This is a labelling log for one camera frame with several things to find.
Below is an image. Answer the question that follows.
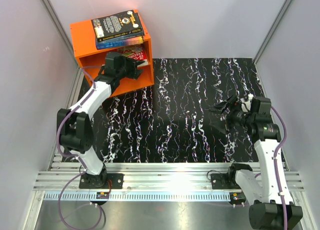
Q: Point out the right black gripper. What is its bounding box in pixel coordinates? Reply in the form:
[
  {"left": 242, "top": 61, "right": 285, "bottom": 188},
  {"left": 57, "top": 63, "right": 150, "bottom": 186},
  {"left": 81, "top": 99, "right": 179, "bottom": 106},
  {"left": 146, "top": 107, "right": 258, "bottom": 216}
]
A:
[{"left": 205, "top": 94, "right": 255, "bottom": 135}]

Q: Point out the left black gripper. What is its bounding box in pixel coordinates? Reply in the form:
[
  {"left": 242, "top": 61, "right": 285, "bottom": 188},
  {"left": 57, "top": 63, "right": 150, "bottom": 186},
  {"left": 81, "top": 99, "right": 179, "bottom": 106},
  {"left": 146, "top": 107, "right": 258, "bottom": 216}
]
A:
[{"left": 116, "top": 55, "right": 145, "bottom": 80}]

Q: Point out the red 13-storey treehouse book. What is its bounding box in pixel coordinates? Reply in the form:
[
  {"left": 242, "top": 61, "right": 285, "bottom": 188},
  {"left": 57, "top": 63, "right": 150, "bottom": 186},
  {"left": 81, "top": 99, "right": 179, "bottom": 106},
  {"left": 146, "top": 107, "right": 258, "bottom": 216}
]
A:
[{"left": 115, "top": 44, "right": 149, "bottom": 67}]

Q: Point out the blue Jane Eyre book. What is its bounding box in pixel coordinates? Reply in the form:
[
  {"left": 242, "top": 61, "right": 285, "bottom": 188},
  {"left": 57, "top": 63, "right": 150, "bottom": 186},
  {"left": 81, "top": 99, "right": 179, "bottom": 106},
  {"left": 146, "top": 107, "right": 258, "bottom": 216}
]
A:
[{"left": 95, "top": 36, "right": 144, "bottom": 50}]

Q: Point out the grey-blue hardcover book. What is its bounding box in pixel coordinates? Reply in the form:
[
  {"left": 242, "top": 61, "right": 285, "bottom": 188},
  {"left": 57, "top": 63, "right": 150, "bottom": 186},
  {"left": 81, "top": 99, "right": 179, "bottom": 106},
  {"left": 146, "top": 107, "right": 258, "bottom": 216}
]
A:
[{"left": 95, "top": 31, "right": 144, "bottom": 44}]

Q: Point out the black paperback book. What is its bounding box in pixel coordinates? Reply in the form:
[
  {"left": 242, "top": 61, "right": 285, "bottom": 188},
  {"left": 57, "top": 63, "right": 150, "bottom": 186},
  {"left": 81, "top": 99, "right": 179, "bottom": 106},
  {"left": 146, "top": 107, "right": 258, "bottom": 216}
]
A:
[{"left": 91, "top": 9, "right": 144, "bottom": 42}]

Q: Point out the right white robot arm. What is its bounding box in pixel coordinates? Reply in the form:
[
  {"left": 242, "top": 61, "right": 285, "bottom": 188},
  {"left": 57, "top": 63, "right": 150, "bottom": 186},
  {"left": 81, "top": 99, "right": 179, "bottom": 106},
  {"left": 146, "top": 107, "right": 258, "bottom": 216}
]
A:
[{"left": 208, "top": 95, "right": 303, "bottom": 230}]

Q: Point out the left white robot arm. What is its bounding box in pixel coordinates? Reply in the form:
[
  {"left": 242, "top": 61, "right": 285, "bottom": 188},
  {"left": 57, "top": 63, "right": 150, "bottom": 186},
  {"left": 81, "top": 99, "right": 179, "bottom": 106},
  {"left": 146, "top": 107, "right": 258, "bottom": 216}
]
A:
[{"left": 56, "top": 52, "right": 143, "bottom": 189}]

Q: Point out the orange wooden shelf cabinet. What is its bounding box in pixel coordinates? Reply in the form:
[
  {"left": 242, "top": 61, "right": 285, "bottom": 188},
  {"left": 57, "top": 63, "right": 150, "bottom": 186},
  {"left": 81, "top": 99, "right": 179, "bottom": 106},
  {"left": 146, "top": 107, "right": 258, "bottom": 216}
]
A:
[{"left": 70, "top": 20, "right": 155, "bottom": 97}]

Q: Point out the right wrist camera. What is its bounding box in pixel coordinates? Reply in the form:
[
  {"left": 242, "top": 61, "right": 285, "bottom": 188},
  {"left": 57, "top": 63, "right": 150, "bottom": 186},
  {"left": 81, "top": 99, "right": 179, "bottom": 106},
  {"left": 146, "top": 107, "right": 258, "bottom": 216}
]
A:
[{"left": 240, "top": 93, "right": 254, "bottom": 113}]

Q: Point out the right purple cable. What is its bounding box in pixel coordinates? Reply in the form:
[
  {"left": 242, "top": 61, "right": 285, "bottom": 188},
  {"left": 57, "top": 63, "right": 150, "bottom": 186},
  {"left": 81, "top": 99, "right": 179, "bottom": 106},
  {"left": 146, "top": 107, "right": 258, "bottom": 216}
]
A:
[{"left": 269, "top": 104, "right": 291, "bottom": 230}]

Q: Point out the aluminium mounting rail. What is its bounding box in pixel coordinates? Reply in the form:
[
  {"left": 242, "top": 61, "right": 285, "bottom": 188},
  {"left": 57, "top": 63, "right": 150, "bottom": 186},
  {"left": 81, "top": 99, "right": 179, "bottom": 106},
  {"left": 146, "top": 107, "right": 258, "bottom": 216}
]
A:
[{"left": 33, "top": 161, "right": 306, "bottom": 203}]

